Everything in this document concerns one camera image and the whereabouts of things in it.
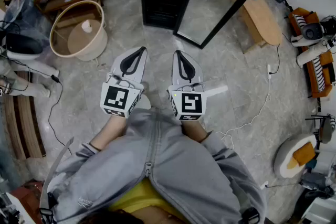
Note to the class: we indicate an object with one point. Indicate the person's yellow shirt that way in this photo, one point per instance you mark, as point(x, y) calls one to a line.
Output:
point(139, 196)

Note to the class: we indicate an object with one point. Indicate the person's left shoe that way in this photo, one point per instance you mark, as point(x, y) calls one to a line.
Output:
point(145, 103)

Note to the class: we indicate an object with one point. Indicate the small striped cushion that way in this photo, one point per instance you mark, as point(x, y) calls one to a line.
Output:
point(299, 21)

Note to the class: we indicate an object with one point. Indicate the small white bottle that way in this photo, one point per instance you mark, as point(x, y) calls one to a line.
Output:
point(86, 26)

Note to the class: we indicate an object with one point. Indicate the person's right forearm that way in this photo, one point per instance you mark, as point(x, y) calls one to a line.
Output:
point(194, 129)

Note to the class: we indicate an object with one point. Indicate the round beige side table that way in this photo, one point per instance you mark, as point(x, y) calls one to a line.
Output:
point(86, 44)

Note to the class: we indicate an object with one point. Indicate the white cabinet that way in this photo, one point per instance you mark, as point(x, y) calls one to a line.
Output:
point(323, 211)

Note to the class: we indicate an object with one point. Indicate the plastic-covered furniture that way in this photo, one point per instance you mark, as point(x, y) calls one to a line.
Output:
point(26, 13)

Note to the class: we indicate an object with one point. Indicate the person's left forearm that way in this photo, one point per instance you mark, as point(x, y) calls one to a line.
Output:
point(110, 131)

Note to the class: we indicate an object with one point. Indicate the black power adapter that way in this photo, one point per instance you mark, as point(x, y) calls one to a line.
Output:
point(55, 78)

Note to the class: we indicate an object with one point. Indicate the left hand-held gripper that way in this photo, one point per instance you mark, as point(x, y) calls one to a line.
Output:
point(115, 97)

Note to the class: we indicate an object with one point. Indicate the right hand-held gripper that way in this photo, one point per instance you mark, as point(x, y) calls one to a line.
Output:
point(190, 103)

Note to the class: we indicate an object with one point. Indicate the white power strip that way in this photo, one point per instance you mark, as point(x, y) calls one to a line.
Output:
point(268, 71)

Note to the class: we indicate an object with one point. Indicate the person's grey jacket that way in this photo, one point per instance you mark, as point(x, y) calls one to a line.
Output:
point(183, 165)

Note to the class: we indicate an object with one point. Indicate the orange cushion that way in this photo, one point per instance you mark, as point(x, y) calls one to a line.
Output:
point(304, 153)

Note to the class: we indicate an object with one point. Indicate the white plug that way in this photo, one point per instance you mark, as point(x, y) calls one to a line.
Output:
point(264, 185)

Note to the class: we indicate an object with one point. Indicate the orange sofa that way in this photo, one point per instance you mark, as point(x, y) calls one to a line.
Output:
point(313, 76)

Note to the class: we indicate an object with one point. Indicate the long striped cushion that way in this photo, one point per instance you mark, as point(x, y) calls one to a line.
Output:
point(319, 74)

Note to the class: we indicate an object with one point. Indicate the black chair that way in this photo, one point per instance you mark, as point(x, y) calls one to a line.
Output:
point(326, 129)

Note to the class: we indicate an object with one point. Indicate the white round pouf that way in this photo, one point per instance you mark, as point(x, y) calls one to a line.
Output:
point(284, 154)

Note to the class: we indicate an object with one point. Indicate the reddish brown box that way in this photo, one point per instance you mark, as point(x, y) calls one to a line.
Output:
point(29, 199)

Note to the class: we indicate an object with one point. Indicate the wooden slat bench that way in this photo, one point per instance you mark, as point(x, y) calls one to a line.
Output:
point(23, 126)

